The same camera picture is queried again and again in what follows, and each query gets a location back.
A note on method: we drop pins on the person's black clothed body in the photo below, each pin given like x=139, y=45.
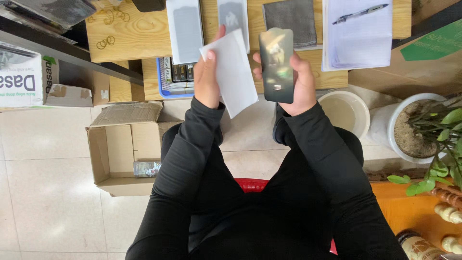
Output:
x=260, y=224

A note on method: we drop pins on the person's left hand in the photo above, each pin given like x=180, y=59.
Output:
x=205, y=85

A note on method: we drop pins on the white plastic bucket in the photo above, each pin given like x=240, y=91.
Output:
x=343, y=112

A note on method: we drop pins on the brown glass bottle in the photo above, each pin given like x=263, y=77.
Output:
x=417, y=247

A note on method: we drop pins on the person's right hand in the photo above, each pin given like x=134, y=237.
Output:
x=305, y=90

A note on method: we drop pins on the white plant pot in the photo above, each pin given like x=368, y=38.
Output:
x=382, y=126

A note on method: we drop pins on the stack of white papers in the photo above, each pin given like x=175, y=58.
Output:
x=361, y=43

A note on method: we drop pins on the grey cloth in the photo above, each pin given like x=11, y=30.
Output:
x=290, y=20

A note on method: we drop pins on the blue plastic basket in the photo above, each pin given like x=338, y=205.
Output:
x=161, y=86

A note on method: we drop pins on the small printed packet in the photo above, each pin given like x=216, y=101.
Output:
x=147, y=168

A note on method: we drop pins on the brown carved wooden rail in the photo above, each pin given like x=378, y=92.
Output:
x=447, y=196

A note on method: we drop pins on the grey ballpoint pen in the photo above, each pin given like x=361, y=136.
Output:
x=359, y=13

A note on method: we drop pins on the red plastic stool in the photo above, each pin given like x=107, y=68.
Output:
x=251, y=184

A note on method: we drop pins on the row of small dark boxes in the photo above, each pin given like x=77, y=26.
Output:
x=178, y=72

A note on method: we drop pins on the brown carton with green label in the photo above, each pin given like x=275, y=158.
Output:
x=415, y=72

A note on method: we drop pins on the dark glass screen protector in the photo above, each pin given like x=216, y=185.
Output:
x=276, y=65

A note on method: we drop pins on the large white flat packet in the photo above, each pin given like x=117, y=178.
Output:
x=184, y=29

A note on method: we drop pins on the narrow white flat packet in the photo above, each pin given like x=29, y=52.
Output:
x=234, y=14

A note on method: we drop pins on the white printed carton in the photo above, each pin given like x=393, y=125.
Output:
x=21, y=79

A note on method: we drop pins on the green leafy plant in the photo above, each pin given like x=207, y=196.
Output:
x=445, y=122

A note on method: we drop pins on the person's black shoe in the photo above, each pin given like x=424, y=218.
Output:
x=278, y=124

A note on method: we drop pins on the open brown cardboard box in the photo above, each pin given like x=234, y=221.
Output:
x=115, y=151

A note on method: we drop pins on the black object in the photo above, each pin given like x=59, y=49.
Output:
x=148, y=4

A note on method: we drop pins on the orange wooden furniture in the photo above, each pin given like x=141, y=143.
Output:
x=404, y=213

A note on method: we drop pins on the white paper sleeve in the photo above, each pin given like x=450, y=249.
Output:
x=236, y=72

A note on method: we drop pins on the cluster of tan rubber bands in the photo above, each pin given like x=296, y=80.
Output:
x=108, y=18

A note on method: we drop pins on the white carved knob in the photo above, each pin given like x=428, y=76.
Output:
x=453, y=245
x=447, y=213

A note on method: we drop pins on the plastic-wrapped grey bundle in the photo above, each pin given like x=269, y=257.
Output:
x=50, y=11

